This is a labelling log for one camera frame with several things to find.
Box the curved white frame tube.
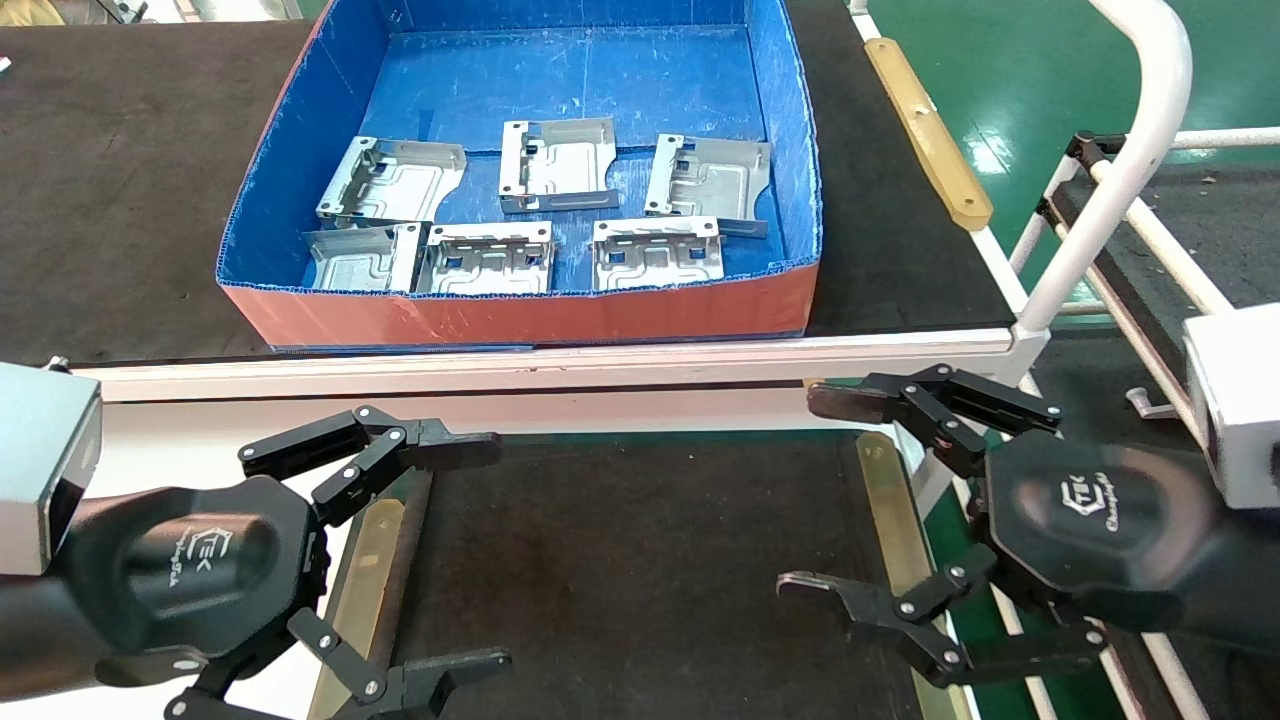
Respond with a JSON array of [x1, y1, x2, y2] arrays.
[[1015, 0, 1194, 336]]

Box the blue and orange corrugated box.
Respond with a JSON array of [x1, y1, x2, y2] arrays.
[[215, 0, 823, 353]]

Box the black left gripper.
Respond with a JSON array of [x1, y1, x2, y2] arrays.
[[0, 405, 513, 720]]

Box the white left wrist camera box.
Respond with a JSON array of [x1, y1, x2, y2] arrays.
[[0, 362, 103, 576]]

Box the black cart mat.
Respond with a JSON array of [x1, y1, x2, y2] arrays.
[[1050, 165, 1280, 461]]

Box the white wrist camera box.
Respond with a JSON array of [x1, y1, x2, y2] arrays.
[[1183, 303, 1280, 509], [0, 362, 103, 576]]

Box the white horizontal cart tube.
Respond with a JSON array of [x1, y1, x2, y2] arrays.
[[1170, 127, 1280, 151]]

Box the cream cart tube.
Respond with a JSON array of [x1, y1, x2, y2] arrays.
[[1085, 150, 1236, 316]]

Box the small black work mat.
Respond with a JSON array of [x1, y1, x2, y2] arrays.
[[395, 432, 926, 720]]

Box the white table edge rail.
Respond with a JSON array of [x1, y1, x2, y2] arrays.
[[70, 328, 1051, 403]]

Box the yellow mat edge strip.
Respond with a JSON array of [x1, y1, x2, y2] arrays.
[[305, 468, 436, 720], [855, 432, 976, 720]]

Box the white diagonal cart tube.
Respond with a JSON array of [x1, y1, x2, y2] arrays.
[[1010, 160, 1091, 276]]

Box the large black table mat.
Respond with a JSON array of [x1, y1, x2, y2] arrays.
[[0, 0, 1016, 369]]

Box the silver stamped metal bracket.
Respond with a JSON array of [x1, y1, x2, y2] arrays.
[[303, 222, 426, 294], [498, 117, 621, 214], [413, 221, 556, 297], [592, 216, 725, 293], [316, 136, 468, 226], [644, 133, 773, 239]]

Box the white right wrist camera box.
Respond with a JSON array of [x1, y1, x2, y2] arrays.
[[1183, 303, 1280, 509]]

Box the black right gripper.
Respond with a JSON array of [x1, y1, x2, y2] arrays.
[[777, 363, 1280, 689]]

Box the long yellow guide strip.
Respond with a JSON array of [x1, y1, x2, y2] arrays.
[[865, 37, 994, 233]]

